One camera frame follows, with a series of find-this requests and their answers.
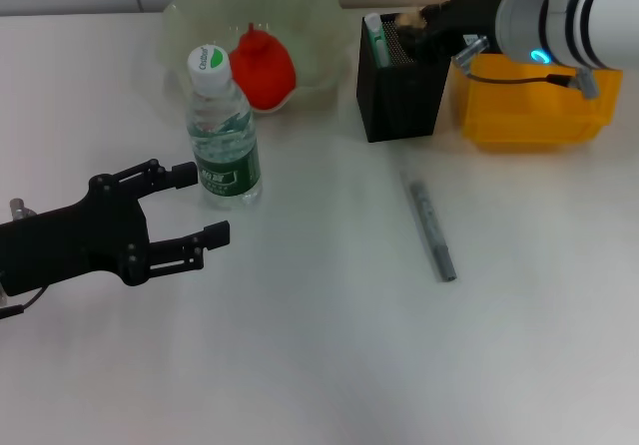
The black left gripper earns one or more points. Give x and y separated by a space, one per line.
75 240

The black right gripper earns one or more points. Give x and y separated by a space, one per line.
474 16

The beige eraser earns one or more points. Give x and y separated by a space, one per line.
410 21

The water bottle green label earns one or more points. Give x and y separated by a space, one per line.
224 165

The green utility knife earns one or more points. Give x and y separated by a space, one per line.
375 36

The red-orange fruit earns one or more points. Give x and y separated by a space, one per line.
264 71

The grey marker pen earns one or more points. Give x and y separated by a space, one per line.
432 225

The black mesh pen holder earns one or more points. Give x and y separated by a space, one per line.
399 106

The translucent wavy fruit bowl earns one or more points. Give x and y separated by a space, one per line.
309 41

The yellow plastic bin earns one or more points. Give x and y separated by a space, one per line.
529 116

